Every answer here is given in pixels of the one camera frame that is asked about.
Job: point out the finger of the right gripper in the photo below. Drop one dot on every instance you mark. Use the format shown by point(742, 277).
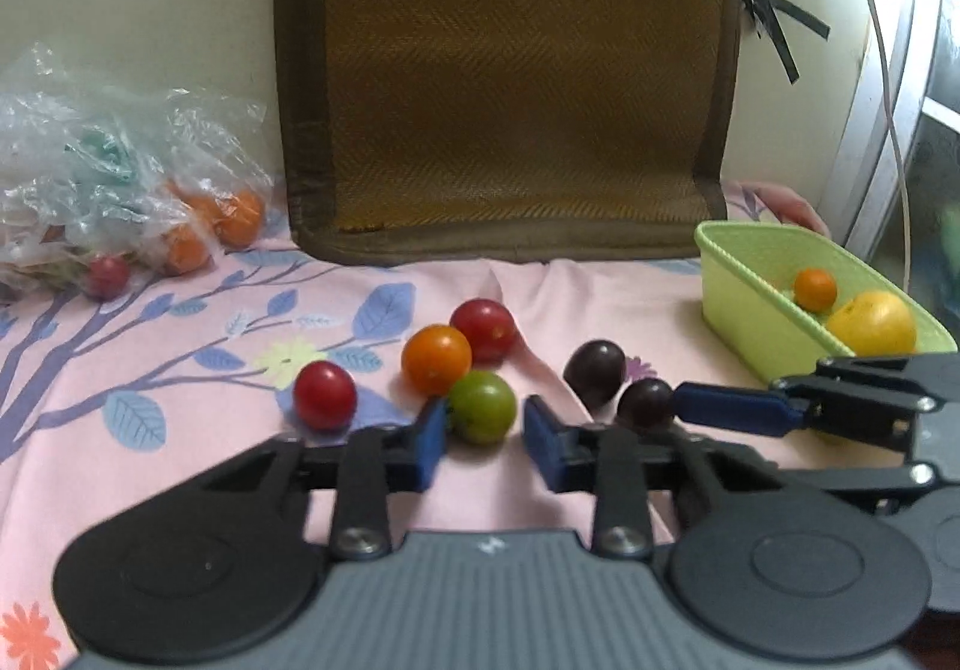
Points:
point(766, 412)
point(933, 374)

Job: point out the clear plastic fruit bag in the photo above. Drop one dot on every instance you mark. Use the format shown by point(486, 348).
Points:
point(100, 182)

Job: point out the white window frame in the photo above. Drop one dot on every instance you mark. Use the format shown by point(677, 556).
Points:
point(897, 163)

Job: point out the orange mandarin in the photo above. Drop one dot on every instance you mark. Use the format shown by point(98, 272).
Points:
point(815, 290)

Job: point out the green cherry tomato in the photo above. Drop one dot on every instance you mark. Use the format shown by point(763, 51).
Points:
point(482, 408)

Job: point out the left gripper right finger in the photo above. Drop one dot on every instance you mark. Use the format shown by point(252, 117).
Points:
point(595, 459)

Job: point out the green plastic basket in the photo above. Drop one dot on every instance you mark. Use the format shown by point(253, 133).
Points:
point(748, 271)

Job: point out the orange cherry tomato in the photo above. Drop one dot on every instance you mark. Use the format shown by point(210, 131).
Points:
point(435, 358)

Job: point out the black tape cross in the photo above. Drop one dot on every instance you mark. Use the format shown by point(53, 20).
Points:
point(765, 15)

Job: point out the red cherry tomato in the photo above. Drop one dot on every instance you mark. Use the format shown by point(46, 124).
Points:
point(325, 397)
point(489, 328)

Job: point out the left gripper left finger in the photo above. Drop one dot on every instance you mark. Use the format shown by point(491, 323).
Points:
point(378, 461)

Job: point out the pink patterned bedsheet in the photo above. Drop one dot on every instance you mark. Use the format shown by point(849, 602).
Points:
point(292, 464)

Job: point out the brown woven seat cushion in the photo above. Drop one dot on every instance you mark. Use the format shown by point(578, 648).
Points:
point(517, 130)

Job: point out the dark purple plum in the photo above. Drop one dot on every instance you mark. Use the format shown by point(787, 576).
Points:
point(646, 405)
point(595, 372)

